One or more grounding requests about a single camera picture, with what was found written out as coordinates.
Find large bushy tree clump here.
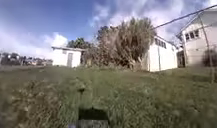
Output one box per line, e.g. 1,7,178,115
83,17,158,70

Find dark green trees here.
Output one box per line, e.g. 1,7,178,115
66,37,94,50

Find green grass field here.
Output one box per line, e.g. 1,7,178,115
0,65,217,128

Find small white shed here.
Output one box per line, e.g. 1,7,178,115
51,46,86,69

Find white building with windows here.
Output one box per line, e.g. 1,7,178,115
141,35,179,73

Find robot's own part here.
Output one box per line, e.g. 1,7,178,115
68,107,111,128

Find row of distant buildings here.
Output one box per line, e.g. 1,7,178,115
0,51,54,67

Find pale two-storey house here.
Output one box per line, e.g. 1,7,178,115
175,7,217,68

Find thin pole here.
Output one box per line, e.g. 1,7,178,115
198,13,216,84

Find dark round bush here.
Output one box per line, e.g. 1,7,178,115
201,49,217,68

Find overhead wires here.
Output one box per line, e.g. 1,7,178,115
151,3,217,31

